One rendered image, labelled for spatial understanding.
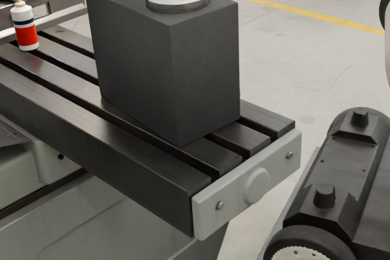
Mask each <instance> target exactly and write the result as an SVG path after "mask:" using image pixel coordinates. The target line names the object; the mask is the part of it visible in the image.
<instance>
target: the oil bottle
mask: <svg viewBox="0 0 390 260"><path fill-rule="evenodd" d="M10 11H11V14H12V20H13V24H14V28H15V33H16V38H17V43H18V45H19V49H20V50H23V51H30V50H34V49H36V48H37V47H39V42H38V36H37V31H36V28H35V23H34V16H33V12H32V8H31V6H28V5H26V4H25V2H24V1H22V0H16V3H15V7H14V8H12V9H11V10H10Z"/></svg>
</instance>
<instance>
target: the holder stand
mask: <svg viewBox="0 0 390 260"><path fill-rule="evenodd" d="M86 6H87V10H88V17H89V24H90V29H91V36H92V43H93V50H94V54H95V62H96V69H97V76H98V80H99V88H100V94H101V96H102V97H104V98H105V99H107V100H108V101H109V102H111V103H112V104H114V105H116V106H117V107H119V108H120V109H121V110H123V111H125V112H126V113H128V114H129V115H131V116H132V117H133V118H135V119H137V120H138V121H140V122H141V123H142V124H144V125H145V126H147V127H149V128H150V129H152V130H153V131H154V132H156V133H158V134H159V135H161V136H162V137H163V138H165V139H166V140H168V141H170V142H171V143H173V144H174V145H175V146H177V147H182V146H184V145H186V144H188V143H190V142H193V141H195V140H197V139H199V138H201V137H203V136H205V135H207V134H209V133H211V132H213V131H216V130H217V129H219V128H222V127H224V126H225V125H227V124H230V123H232V122H234V121H236V120H238V119H239V118H240V70H239V5H238V3H237V2H236V1H233V0H86Z"/></svg>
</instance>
